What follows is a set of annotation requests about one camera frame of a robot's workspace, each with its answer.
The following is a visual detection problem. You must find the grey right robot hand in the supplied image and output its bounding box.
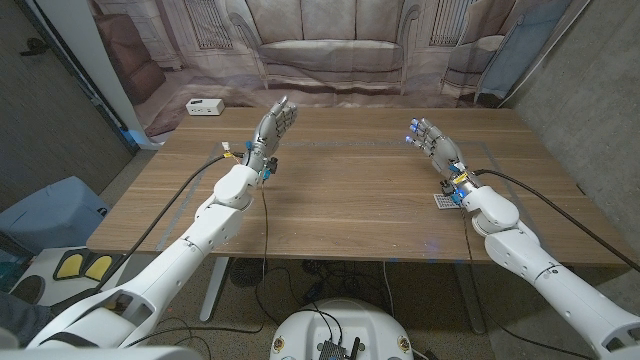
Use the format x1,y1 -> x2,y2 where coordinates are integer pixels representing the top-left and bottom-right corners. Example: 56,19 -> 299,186
405,117 -> 477,189

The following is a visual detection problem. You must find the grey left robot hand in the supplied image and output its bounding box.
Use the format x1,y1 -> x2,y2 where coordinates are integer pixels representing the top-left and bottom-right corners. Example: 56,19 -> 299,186
243,95 -> 299,174

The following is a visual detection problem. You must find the small grey calculator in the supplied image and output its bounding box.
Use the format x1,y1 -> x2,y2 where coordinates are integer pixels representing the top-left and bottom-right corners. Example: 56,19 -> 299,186
432,193 -> 459,211

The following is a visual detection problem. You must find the white rectangular box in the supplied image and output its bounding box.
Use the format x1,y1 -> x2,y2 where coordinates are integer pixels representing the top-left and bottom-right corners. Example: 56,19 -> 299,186
185,98 -> 226,117

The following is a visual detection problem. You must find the printed sofa room backdrop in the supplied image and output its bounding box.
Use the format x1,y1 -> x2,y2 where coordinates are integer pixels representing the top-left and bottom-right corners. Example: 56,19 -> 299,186
89,0 -> 574,139

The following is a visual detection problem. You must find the black round fan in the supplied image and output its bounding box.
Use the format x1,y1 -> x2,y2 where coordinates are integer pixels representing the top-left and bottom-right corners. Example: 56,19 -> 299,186
229,257 -> 270,290

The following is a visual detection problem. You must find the white table leg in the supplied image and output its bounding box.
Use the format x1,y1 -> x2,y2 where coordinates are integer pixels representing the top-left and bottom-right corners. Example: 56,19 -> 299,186
452,263 -> 486,335
199,257 -> 231,324

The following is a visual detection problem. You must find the white pillar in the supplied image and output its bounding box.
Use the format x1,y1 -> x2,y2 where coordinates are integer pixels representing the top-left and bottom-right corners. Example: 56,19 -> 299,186
34,0 -> 161,151

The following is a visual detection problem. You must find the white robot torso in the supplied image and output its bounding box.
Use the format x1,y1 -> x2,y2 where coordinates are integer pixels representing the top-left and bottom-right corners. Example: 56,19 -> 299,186
269,298 -> 415,360

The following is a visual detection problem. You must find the yellow black foot pedal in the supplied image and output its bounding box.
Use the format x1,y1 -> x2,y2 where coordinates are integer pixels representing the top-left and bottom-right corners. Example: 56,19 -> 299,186
82,253 -> 128,284
52,251 -> 91,281

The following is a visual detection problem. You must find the black torso electronics module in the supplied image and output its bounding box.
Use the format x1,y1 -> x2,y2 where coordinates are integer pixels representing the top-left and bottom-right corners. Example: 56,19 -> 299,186
319,337 -> 362,360

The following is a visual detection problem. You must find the blue-grey plastic bin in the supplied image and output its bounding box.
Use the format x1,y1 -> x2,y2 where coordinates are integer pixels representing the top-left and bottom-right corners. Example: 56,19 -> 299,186
0,175 -> 111,256

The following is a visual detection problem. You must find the white pedal board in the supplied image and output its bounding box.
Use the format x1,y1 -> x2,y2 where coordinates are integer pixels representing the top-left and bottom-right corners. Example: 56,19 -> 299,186
9,247 -> 132,307

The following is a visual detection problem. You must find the black oval pedal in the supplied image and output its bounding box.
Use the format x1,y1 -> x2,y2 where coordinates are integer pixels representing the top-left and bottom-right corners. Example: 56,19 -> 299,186
9,274 -> 46,305

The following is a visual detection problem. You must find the person's leg in jeans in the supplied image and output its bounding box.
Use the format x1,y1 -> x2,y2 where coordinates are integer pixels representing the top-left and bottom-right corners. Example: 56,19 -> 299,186
0,292 -> 54,346

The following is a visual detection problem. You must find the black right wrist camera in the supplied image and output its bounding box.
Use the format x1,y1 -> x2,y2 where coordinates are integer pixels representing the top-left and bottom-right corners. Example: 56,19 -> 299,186
439,178 -> 464,206

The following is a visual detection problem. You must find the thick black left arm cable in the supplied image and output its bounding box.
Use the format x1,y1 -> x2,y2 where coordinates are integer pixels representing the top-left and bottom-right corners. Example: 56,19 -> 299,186
92,152 -> 246,294

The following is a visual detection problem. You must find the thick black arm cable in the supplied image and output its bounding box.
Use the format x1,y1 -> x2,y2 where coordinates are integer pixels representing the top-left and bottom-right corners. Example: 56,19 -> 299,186
92,152 -> 246,294
472,168 -> 640,274

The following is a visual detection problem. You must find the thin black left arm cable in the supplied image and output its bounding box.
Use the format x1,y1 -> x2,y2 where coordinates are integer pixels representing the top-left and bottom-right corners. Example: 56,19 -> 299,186
124,179 -> 271,349

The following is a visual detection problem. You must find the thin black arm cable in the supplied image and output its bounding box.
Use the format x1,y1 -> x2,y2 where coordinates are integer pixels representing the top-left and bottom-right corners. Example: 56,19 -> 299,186
460,208 -> 594,360
124,179 -> 271,349

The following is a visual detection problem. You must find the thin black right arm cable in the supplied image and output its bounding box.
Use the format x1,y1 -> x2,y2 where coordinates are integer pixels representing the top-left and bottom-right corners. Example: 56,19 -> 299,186
460,208 -> 594,360

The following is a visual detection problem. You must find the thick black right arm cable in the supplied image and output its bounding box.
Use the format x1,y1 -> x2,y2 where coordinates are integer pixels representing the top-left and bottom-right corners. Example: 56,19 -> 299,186
472,168 -> 640,274

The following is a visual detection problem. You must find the black floor cable bundle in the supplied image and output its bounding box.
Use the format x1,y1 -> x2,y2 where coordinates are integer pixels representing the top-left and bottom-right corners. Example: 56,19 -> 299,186
254,259 -> 396,326

